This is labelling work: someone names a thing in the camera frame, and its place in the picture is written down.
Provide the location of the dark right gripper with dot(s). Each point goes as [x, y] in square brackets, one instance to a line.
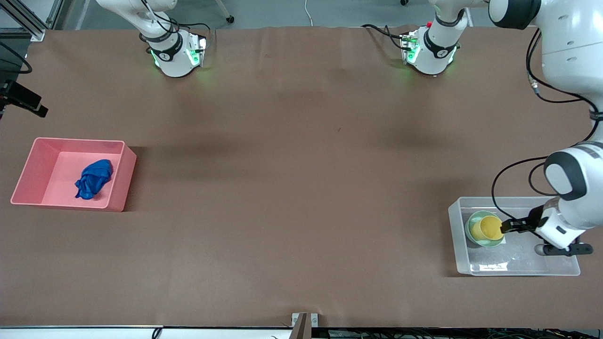
[21, 94]

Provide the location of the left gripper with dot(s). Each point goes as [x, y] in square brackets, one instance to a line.
[533, 218]

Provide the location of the yellow plastic cup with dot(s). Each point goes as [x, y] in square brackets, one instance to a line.
[487, 228]

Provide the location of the mint green bowl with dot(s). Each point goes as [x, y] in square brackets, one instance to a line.
[473, 235]

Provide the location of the blue glove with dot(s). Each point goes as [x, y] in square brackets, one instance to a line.
[94, 179]

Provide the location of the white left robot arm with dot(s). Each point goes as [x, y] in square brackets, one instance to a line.
[570, 52]

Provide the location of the clear plastic box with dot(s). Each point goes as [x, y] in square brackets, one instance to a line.
[518, 259]

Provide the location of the pink plastic bin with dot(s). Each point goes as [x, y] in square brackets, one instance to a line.
[52, 179]

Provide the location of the black caster wheel leg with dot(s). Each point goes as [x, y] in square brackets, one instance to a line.
[226, 14]

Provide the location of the brown table cover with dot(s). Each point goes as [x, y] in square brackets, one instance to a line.
[301, 212]

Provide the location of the aluminium frame profile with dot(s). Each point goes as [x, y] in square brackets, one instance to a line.
[28, 21]

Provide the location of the metal table bracket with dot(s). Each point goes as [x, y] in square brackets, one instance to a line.
[301, 322]

